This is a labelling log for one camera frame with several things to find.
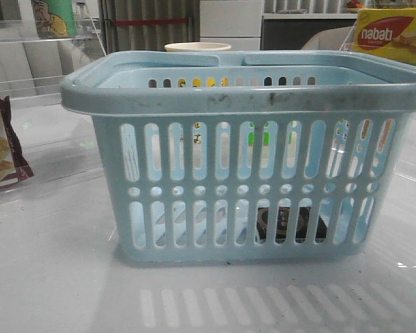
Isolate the light blue plastic basket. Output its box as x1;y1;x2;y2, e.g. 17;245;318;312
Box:
60;51;416;262

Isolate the cream paper cup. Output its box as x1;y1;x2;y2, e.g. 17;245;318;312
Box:
164;42;232;52

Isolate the white drawer cabinet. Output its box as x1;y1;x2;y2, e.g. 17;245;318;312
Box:
200;1;264;51

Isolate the brown cracker snack bag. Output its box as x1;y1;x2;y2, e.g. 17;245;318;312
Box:
0;97;34;188

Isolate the clear acrylic shelf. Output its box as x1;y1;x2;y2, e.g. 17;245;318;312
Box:
0;18;105;100

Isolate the green cartoon snack package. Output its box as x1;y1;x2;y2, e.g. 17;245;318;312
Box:
31;0;76;38

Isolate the yellow nabati wafer box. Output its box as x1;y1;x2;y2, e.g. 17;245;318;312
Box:
352;8;416;66

